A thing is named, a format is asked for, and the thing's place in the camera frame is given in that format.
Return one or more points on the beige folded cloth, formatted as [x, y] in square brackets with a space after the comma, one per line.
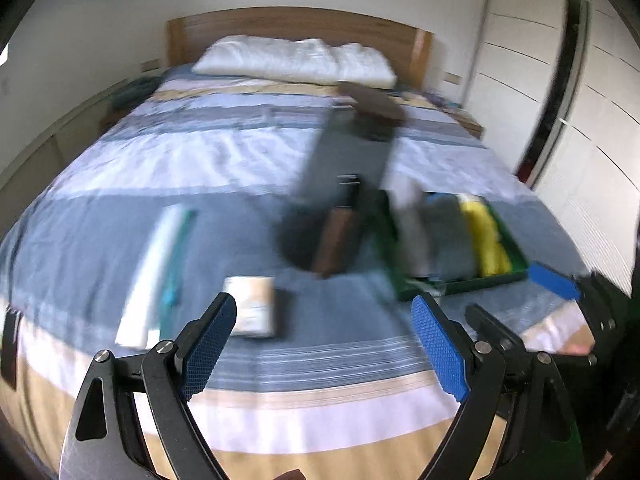
[250, 307]

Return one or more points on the wall socket plate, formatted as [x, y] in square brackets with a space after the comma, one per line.
[149, 65]

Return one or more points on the red item in wardrobe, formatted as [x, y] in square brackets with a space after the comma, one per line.
[525, 165]

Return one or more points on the wooden headboard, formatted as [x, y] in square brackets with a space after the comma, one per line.
[300, 22]

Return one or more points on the wall switch plate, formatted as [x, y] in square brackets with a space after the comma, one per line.
[452, 78]

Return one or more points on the white sliding wardrobe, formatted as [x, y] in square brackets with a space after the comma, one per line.
[575, 110]

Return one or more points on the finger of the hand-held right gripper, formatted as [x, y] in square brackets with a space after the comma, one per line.
[552, 280]
[492, 327]

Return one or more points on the dark object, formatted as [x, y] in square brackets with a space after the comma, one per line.
[10, 350]

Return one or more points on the yellow cloth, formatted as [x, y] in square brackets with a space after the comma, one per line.
[482, 240]

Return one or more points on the dark grey cloth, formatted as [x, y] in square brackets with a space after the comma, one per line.
[350, 155]

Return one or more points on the green plastic tray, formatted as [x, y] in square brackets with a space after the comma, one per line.
[465, 285]

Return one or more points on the dark grey-blue cloth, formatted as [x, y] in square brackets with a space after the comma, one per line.
[447, 240]

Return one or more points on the striped blue bed blanket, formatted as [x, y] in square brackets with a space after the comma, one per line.
[200, 160]

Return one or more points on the low wooden shelf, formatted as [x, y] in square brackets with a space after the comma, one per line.
[45, 135]

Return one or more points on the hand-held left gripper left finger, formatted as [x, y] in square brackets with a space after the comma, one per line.
[210, 345]

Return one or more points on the white and teal cloth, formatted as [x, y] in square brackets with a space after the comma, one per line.
[160, 270]

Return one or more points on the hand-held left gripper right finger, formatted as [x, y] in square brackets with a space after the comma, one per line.
[440, 350]

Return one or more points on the brown cloth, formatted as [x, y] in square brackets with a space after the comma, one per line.
[335, 245]

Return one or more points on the white pillow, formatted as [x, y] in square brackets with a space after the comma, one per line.
[295, 57]

